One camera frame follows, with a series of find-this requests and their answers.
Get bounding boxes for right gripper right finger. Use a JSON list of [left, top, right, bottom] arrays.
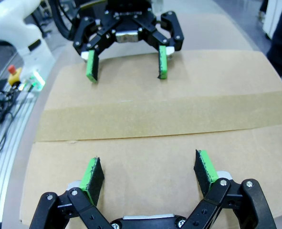
[[185, 149, 278, 229]]

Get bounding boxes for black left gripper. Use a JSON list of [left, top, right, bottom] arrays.
[[72, 0, 185, 83]]

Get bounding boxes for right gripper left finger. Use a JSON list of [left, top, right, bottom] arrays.
[[29, 156, 113, 229]]

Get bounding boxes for brown cardboard shipping box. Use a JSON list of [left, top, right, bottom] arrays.
[[19, 49, 282, 219]]

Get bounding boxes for brown tape strip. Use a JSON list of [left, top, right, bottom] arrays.
[[34, 90, 282, 143]]

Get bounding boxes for yellow red emergency stop button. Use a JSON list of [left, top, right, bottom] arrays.
[[7, 64, 23, 85]]

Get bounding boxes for black left arm cable sleeve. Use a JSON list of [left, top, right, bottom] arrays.
[[48, 0, 82, 41]]

